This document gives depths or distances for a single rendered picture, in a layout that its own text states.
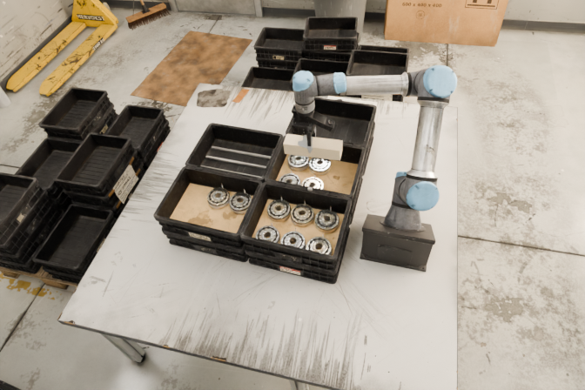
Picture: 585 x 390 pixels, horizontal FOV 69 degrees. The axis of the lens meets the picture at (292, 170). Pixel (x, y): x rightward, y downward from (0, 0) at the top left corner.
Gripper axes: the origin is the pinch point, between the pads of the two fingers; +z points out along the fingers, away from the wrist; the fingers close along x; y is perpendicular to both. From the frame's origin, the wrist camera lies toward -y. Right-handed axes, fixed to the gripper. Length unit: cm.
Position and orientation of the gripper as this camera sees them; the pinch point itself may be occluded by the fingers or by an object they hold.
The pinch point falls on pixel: (312, 144)
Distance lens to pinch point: 179.5
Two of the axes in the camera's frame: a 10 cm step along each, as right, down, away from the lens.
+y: -9.7, -1.3, 2.2
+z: 0.9, 6.5, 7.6
